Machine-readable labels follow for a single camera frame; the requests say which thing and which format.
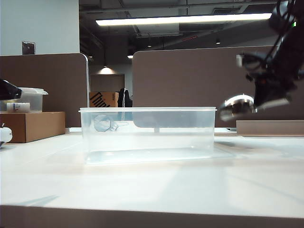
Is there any white device casing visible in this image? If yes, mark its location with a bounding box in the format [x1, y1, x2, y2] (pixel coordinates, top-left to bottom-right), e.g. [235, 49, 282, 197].
[0, 127, 13, 143]

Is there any printed cardboard box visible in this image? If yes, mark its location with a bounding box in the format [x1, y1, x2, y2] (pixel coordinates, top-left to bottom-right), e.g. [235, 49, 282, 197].
[89, 91, 120, 108]

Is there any brown cardboard box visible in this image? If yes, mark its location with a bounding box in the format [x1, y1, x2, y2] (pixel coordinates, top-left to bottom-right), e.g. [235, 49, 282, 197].
[0, 111, 66, 144]

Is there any brown desk partition rounded corner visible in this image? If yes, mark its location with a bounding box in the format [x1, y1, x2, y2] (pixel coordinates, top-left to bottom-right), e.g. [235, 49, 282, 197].
[0, 52, 90, 129]

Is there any lidded translucent storage tub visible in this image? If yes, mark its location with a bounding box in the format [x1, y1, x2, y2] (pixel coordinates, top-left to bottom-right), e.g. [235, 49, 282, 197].
[0, 86, 49, 113]

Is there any beige cable tray flap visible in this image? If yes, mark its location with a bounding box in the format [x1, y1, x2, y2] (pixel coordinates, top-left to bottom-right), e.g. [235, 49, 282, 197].
[236, 119, 304, 137]

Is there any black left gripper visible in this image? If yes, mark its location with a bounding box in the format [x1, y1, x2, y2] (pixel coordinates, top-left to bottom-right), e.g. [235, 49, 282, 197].
[0, 79, 23, 101]

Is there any transparent plastic container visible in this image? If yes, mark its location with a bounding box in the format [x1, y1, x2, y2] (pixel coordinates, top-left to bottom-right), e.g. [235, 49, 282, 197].
[78, 106, 218, 166]

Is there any black jacket on chair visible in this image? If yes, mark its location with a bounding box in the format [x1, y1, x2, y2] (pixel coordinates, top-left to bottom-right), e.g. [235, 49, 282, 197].
[117, 87, 133, 108]

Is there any brown desk partition wide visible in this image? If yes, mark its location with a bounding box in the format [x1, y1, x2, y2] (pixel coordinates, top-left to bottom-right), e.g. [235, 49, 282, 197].
[132, 45, 304, 129]

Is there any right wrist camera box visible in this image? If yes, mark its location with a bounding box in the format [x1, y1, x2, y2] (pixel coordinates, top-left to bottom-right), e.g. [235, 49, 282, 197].
[236, 53, 269, 72]

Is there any glowing pendant lamp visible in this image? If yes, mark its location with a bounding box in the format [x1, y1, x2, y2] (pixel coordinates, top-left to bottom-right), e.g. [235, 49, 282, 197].
[97, 66, 117, 75]

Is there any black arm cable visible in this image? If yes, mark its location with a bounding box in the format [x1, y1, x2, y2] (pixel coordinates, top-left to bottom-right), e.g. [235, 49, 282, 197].
[264, 0, 294, 68]

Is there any white bottle with label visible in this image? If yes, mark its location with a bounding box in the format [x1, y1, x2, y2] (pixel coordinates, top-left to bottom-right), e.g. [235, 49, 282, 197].
[6, 102, 31, 113]

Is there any crumpled shiny plastic wrapper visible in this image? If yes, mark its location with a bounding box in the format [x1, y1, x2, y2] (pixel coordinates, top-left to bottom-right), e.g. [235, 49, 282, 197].
[93, 114, 129, 133]

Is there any grey wall plate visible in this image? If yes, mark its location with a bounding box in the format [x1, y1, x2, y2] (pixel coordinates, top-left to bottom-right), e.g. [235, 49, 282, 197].
[21, 40, 37, 56]

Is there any long ceiling light strip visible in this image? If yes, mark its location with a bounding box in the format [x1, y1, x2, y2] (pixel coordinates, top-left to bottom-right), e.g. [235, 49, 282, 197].
[95, 12, 273, 27]

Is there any distant brown partition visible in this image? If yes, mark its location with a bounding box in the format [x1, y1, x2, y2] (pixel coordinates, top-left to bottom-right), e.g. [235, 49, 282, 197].
[90, 74, 125, 93]

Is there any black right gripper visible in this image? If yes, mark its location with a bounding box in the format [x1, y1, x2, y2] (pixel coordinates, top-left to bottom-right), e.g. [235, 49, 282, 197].
[246, 67, 298, 111]

